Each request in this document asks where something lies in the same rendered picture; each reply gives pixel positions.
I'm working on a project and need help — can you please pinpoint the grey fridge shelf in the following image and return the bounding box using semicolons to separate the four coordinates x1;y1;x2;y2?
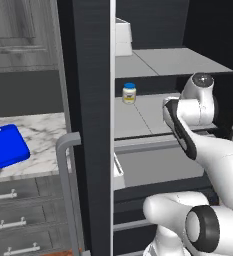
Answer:
115;47;233;80
114;92;219;140

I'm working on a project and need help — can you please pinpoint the grey fridge drawer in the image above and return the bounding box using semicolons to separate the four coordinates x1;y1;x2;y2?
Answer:
113;137;219;192

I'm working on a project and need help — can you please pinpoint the dark fridge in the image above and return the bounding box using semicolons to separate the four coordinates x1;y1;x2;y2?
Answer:
113;0;233;256

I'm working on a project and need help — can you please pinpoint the white milk carton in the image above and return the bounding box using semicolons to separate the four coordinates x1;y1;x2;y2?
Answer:
115;17;134;57

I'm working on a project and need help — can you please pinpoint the dark fridge door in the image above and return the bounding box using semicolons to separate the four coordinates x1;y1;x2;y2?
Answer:
56;0;116;256

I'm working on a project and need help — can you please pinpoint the blue tray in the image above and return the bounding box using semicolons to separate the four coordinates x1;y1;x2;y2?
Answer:
0;123;32;175

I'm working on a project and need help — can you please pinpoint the blue-lidded pale jar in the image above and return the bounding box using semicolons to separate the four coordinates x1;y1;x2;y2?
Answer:
121;82;138;105

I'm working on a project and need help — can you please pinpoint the grey drawer front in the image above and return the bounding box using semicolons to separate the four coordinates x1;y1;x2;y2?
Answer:
0;203;68;232
0;175;64;205
0;229;72;256

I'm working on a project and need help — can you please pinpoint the grey wooden cupboard door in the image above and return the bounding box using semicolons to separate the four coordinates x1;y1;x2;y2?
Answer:
0;0;61;73

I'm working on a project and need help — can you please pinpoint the grey fridge door handle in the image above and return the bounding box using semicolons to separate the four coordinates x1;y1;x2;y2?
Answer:
55;131;91;256

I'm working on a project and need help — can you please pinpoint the silver drawer handle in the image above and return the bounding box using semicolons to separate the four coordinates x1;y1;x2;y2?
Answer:
0;216;27;231
0;188;18;202
3;242;41;256

